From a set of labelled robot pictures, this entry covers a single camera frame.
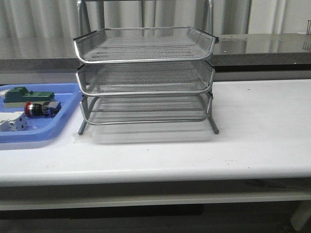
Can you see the green and beige switch block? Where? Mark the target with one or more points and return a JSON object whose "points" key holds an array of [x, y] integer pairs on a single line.
{"points": [[18, 96]]}

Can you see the silver mesh top tray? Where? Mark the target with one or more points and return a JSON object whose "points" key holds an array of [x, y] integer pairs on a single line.
{"points": [[131, 45]]}

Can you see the red emergency stop button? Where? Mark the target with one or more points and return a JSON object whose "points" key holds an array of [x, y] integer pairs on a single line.
{"points": [[47, 109]]}

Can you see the grey metal rack frame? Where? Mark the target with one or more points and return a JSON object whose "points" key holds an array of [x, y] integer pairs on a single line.
{"points": [[210, 118]]}

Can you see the blue plastic tray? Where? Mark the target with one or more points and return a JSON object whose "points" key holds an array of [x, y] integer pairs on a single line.
{"points": [[42, 128]]}

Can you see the white table leg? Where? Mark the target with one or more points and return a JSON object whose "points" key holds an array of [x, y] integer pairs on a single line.
{"points": [[301, 216]]}

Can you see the dark grey back counter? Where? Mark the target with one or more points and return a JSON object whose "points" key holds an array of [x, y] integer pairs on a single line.
{"points": [[234, 52]]}

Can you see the white circuit breaker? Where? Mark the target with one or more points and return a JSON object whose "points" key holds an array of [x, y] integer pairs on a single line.
{"points": [[13, 121]]}

